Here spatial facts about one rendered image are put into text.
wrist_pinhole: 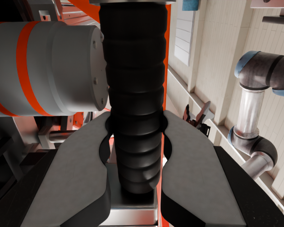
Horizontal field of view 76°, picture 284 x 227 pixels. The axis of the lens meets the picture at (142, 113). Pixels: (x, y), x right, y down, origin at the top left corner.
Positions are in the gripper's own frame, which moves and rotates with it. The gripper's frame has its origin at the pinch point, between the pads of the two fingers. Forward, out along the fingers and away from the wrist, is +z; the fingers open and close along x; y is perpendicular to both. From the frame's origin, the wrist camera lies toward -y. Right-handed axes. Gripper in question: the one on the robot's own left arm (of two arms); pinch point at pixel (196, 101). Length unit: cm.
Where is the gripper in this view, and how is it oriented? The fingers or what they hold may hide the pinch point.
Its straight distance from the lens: 79.9
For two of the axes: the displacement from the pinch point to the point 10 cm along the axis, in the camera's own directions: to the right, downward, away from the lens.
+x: 3.2, -0.4, -9.5
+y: 9.0, 3.2, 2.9
